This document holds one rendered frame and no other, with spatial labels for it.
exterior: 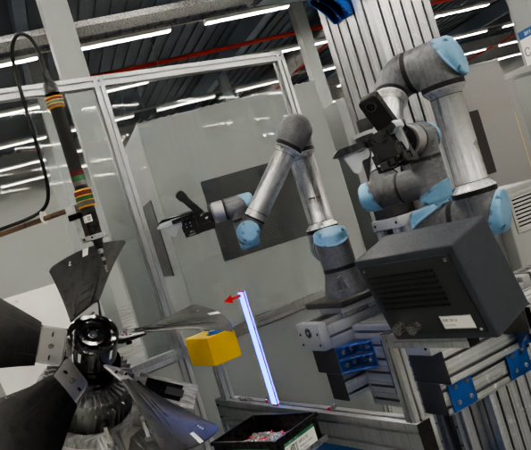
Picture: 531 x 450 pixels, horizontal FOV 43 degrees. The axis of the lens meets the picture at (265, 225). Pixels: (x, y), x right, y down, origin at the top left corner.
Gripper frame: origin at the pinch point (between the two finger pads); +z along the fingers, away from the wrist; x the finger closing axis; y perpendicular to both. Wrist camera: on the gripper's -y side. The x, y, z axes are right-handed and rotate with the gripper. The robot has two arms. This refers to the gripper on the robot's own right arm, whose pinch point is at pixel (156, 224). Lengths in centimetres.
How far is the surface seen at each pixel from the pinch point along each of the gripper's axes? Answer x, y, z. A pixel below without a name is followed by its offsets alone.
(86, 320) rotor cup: -80, 9, 16
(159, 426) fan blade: -100, 32, 4
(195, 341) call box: -36, 35, -4
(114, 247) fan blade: -56, -3, 8
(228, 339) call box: -40, 36, -13
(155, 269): 9.0, 16.6, 6.2
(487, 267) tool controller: -129, 12, -64
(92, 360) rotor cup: -87, 17, 16
